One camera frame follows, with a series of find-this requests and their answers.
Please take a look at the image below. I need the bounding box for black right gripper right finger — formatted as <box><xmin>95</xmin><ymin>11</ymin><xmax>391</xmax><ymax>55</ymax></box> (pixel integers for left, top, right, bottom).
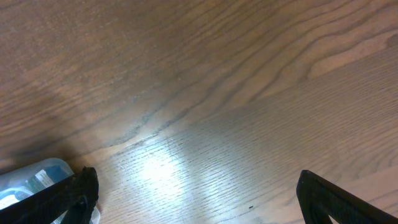
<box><xmin>296</xmin><ymin>170</ymin><xmax>397</xmax><ymax>224</ymax></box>

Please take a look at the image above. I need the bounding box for clear plastic container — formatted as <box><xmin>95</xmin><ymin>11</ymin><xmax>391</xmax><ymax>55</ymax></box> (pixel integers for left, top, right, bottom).
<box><xmin>1</xmin><ymin>158</ymin><xmax>101</xmax><ymax>224</ymax></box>

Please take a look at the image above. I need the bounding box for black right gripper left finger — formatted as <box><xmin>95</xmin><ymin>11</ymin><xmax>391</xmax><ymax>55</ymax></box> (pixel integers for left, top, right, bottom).
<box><xmin>1</xmin><ymin>167</ymin><xmax>99</xmax><ymax>224</ymax></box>

